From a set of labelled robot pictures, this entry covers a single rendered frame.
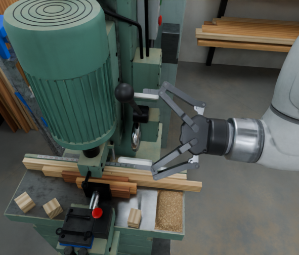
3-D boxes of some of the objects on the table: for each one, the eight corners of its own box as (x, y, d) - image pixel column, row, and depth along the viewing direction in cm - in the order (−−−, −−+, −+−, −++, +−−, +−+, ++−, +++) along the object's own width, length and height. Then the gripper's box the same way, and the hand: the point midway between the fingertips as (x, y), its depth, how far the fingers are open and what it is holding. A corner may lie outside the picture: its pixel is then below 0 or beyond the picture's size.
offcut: (63, 211, 78) (60, 205, 75) (51, 219, 76) (47, 214, 73) (58, 203, 80) (55, 197, 77) (46, 211, 78) (42, 205, 75)
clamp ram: (80, 214, 77) (75, 202, 70) (87, 193, 82) (82, 180, 75) (107, 217, 77) (104, 206, 70) (112, 196, 82) (109, 183, 75)
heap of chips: (154, 229, 75) (155, 225, 72) (157, 189, 84) (158, 184, 81) (182, 232, 75) (183, 228, 72) (182, 192, 84) (183, 187, 81)
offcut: (138, 228, 75) (137, 223, 72) (127, 225, 75) (127, 221, 73) (141, 214, 78) (141, 210, 75) (131, 212, 78) (131, 207, 76)
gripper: (214, 192, 52) (119, 181, 53) (226, 80, 51) (130, 71, 52) (223, 204, 44) (112, 190, 45) (238, 73, 44) (125, 62, 45)
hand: (127, 127), depth 49 cm, fingers open, 13 cm apart
